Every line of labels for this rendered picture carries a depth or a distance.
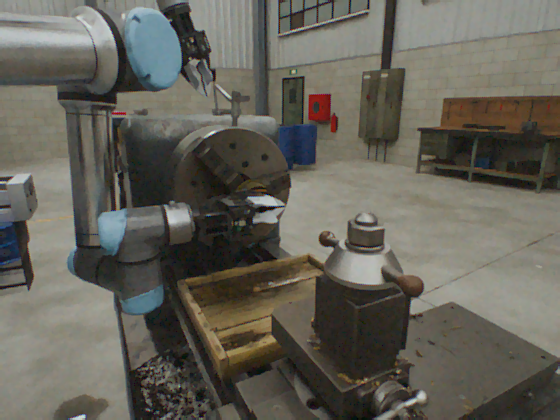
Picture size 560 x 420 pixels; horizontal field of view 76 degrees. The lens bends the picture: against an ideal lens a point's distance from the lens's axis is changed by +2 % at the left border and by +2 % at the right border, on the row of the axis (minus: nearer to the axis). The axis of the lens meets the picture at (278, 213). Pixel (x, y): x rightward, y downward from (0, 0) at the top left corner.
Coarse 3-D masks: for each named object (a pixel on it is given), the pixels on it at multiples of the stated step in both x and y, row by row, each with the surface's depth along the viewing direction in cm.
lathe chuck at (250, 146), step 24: (192, 144) 86; (216, 144) 85; (240, 144) 88; (264, 144) 91; (168, 168) 90; (192, 168) 84; (240, 168) 90; (264, 168) 93; (168, 192) 89; (192, 192) 86; (216, 192) 88; (288, 192) 98; (240, 240) 95
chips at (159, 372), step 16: (176, 352) 107; (192, 352) 108; (144, 368) 96; (160, 368) 97; (176, 368) 103; (192, 368) 102; (144, 384) 90; (160, 384) 96; (176, 384) 97; (192, 384) 99; (144, 400) 91; (160, 400) 88; (176, 400) 91; (192, 400) 93; (208, 400) 90; (144, 416) 87; (160, 416) 85; (176, 416) 86; (192, 416) 87
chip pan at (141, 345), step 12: (132, 324) 128; (144, 324) 128; (132, 336) 121; (144, 336) 121; (156, 336) 121; (132, 348) 115; (144, 348) 115; (156, 348) 115; (168, 348) 115; (132, 360) 110; (144, 360) 110
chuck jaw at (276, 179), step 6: (270, 174) 94; (276, 174) 93; (282, 174) 92; (288, 174) 92; (246, 180) 93; (258, 180) 90; (264, 180) 89; (270, 180) 88; (276, 180) 88; (282, 180) 92; (288, 180) 92; (270, 186) 86; (276, 186) 89; (282, 186) 92; (288, 186) 93; (276, 192) 89
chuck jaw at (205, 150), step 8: (200, 144) 84; (192, 152) 83; (200, 152) 83; (208, 152) 81; (216, 152) 82; (200, 160) 82; (208, 160) 81; (216, 160) 82; (208, 168) 82; (216, 168) 83; (224, 168) 81; (232, 168) 82; (216, 176) 83; (224, 176) 82; (232, 176) 82; (240, 176) 82; (224, 184) 84; (232, 184) 81
